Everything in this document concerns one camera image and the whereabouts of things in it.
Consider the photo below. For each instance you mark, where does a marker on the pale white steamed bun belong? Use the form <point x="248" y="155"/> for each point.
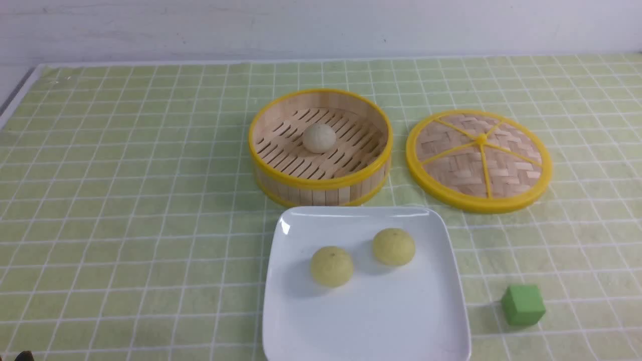
<point x="319" y="138"/>

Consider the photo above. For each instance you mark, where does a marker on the yellow steamed bun left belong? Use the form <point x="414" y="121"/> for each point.
<point x="331" y="266"/>

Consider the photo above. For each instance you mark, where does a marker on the yellow steamed bun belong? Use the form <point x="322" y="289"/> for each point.
<point x="331" y="266"/>
<point x="393" y="247"/>

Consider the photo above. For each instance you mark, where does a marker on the yellow steamed bun right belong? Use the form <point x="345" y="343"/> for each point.
<point x="393" y="247"/>

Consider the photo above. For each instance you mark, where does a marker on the white square plate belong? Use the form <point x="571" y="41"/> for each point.
<point x="413" y="312"/>

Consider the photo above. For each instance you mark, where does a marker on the bamboo steamer basket yellow rim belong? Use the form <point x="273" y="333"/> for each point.
<point x="351" y="173"/>

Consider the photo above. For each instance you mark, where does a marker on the woven bamboo steamer lid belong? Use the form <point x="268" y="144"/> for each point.
<point x="478" y="162"/>

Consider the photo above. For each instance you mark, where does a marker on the green checkered tablecloth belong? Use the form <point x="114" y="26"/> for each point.
<point x="132" y="226"/>

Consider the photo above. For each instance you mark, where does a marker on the green cube block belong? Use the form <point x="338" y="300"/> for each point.
<point x="522" y="305"/>

